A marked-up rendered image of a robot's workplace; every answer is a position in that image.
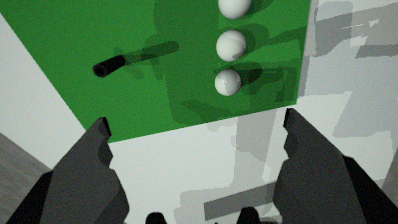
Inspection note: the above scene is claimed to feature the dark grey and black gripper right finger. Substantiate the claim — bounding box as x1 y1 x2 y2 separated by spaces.
273 108 398 224

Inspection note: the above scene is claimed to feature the green mat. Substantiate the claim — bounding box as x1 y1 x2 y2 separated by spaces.
0 0 311 143

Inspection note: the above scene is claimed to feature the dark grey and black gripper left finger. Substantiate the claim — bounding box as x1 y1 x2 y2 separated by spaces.
6 117 130 224

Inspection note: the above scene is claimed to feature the white ball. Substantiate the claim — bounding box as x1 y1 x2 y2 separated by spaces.
218 0 252 19
216 30 246 62
215 69 241 96

